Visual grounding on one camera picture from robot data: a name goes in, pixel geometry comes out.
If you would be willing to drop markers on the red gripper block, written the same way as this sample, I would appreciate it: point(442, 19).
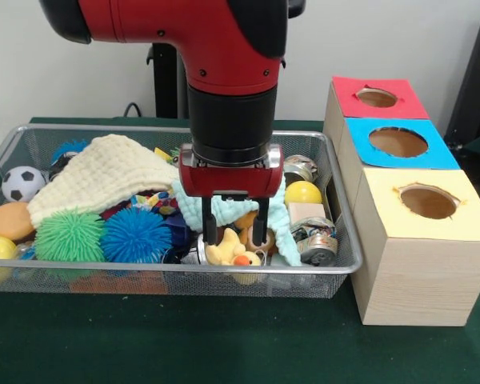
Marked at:
point(232, 182)

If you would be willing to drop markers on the brown plush monkey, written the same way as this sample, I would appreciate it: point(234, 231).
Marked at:
point(246, 224)

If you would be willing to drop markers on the yellow plush duck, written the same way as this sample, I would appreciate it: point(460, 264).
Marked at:
point(228, 250)

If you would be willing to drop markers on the light blue waffle cloth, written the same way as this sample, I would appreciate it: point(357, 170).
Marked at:
point(190, 210)

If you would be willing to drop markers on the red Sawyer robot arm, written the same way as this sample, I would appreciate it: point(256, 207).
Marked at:
point(224, 40)

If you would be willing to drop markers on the wooden box with three holes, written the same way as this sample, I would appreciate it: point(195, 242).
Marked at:
point(416, 288)

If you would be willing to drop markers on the crushed printed drink can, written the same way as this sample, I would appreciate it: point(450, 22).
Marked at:
point(318, 246)

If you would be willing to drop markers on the blue spiky rubber ball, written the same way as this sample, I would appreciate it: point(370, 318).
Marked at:
point(136, 236)

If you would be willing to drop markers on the cream waffle cloth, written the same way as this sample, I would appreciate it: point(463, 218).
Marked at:
point(104, 176)

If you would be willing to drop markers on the green spiky rubber ball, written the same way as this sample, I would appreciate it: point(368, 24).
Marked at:
point(70, 236)

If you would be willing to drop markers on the small soccer ball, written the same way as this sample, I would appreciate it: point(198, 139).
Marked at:
point(23, 183)

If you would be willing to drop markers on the orange foam ball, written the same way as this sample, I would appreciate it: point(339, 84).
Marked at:
point(10, 220)

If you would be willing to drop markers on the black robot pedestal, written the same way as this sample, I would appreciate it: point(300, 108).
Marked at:
point(166, 80)

